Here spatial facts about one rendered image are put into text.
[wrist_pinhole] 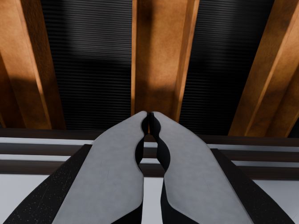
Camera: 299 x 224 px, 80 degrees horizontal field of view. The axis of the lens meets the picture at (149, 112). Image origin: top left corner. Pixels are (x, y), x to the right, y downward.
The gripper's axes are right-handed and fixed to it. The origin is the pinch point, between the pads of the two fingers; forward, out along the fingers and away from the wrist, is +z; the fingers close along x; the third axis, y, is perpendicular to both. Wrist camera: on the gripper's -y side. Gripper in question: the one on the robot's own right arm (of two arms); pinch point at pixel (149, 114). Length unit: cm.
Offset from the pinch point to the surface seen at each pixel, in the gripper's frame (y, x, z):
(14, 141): 6.0, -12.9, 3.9
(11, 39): -0.8, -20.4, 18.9
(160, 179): 7.2, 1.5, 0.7
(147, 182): 7.6, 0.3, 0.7
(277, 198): 9.8, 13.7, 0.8
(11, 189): 9.0, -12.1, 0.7
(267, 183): 7.5, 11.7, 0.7
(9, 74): 4.7, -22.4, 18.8
